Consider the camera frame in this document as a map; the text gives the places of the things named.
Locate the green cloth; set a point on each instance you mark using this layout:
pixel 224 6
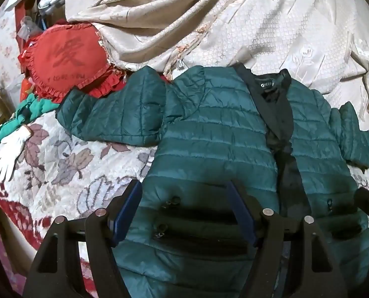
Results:
pixel 23 113

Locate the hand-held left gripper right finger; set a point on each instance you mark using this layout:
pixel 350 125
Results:
pixel 241 214

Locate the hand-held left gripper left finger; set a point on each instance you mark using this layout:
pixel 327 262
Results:
pixel 127 214

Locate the red heart-shaped frilled pillow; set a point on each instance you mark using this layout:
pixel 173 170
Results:
pixel 66 65

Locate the green puffer jacket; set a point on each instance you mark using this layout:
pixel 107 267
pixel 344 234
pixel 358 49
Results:
pixel 215 136

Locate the beige patterned curtain cloth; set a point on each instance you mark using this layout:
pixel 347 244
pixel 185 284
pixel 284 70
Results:
pixel 234 21

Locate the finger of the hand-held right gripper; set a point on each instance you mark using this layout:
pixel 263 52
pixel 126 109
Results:
pixel 368 201

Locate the white work glove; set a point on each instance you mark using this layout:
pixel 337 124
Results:
pixel 9 153

